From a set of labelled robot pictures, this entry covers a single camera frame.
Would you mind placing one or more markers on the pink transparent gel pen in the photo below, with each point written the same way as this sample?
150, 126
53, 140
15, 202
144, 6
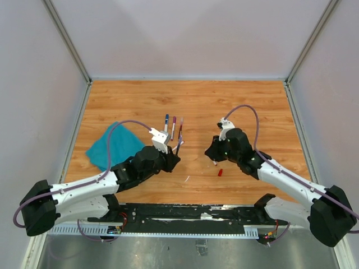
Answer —
179, 132

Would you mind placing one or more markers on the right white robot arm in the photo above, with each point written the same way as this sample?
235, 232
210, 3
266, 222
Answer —
326, 212

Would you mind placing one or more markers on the white blue deli marker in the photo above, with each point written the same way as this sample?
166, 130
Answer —
166, 128

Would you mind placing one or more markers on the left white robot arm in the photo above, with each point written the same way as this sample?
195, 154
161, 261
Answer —
46, 205

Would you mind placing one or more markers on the white whiteboard marker purple end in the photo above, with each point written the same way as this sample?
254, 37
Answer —
173, 132

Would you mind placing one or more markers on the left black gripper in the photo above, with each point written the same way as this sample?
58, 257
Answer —
171, 159

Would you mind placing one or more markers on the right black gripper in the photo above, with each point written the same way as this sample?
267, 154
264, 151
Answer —
212, 151

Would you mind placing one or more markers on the thin white red-end pen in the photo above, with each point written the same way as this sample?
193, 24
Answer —
180, 144

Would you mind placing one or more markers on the blue gel pen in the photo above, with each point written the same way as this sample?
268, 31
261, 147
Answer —
180, 140

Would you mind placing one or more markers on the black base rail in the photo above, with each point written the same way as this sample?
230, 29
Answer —
186, 219

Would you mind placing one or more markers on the teal cloth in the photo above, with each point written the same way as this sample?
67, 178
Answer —
123, 144

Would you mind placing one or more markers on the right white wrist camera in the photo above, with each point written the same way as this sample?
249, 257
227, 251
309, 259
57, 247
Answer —
224, 125

